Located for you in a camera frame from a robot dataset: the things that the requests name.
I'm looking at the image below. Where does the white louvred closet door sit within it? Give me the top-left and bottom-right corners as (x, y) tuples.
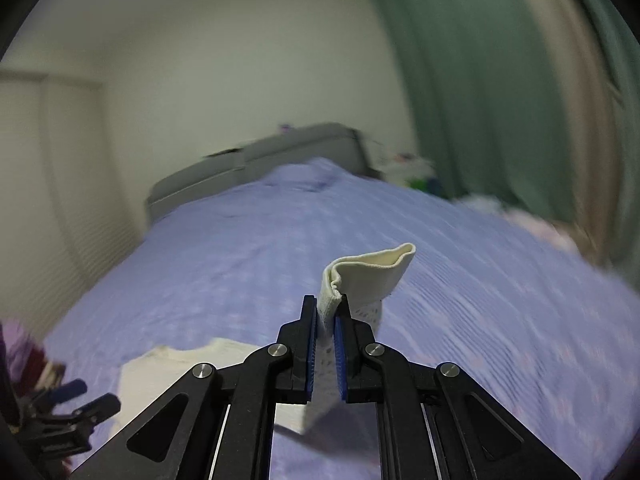
(0, 70), (142, 341)

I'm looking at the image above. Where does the grey bed headboard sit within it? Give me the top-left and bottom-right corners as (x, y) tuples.
(145, 122), (373, 223)

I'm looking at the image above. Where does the green curtain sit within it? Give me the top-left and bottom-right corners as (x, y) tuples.
(362, 0), (640, 261)

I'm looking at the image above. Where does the cream sock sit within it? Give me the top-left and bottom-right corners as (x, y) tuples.
(305, 242), (418, 433)

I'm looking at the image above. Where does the purple floral bed blanket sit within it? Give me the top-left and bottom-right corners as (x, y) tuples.
(42, 156), (637, 480)

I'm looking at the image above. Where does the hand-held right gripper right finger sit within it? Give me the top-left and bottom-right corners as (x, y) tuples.
(333, 296), (581, 480)

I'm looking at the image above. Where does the pink white clothes pile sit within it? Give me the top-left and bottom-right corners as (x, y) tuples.
(452, 194), (601, 261)

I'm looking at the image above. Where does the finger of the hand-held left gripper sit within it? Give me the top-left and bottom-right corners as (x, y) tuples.
(47, 379), (89, 405)
(72, 393), (122, 426)

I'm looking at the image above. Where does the cream folded cloth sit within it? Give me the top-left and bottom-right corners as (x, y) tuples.
(117, 338), (307, 436)

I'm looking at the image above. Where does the white nightstand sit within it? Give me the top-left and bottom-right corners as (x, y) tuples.
(377, 152), (443, 196)

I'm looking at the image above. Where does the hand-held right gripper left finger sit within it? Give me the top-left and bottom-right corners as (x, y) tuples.
(70, 296), (318, 480)

